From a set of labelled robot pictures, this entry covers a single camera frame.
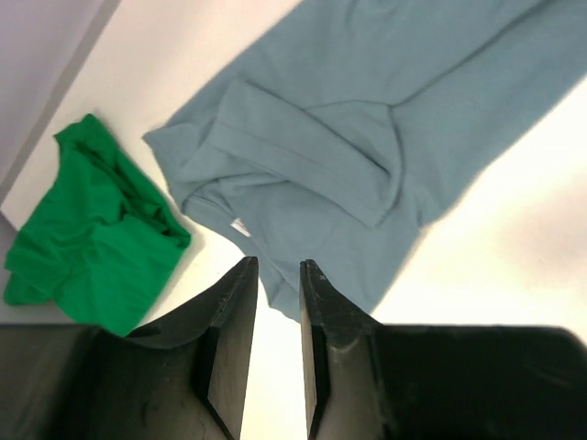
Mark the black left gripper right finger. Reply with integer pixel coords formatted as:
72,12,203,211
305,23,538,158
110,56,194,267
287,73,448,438
300,260,586,439

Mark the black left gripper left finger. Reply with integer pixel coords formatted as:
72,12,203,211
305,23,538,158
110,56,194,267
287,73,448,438
1,257,259,439

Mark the green t shirt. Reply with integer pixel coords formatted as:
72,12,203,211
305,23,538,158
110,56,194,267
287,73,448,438
4,114,191,336

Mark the grey-blue t shirt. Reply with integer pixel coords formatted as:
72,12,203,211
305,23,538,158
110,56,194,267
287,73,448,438
144,1,586,320

